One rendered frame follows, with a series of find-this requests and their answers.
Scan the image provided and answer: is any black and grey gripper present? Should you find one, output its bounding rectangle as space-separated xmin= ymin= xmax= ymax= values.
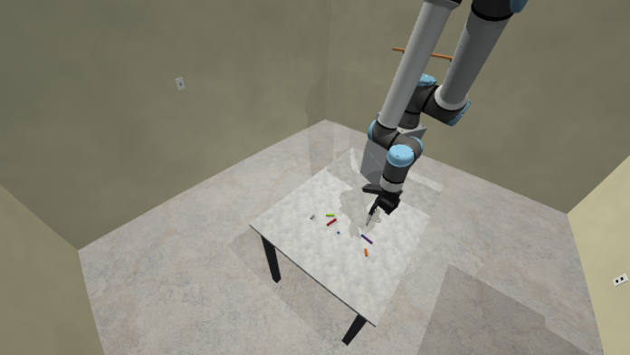
xmin=366 ymin=187 xmax=403 ymax=226

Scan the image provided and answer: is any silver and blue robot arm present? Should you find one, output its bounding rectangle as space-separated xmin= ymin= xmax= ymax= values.
xmin=362 ymin=0 xmax=528 ymax=196

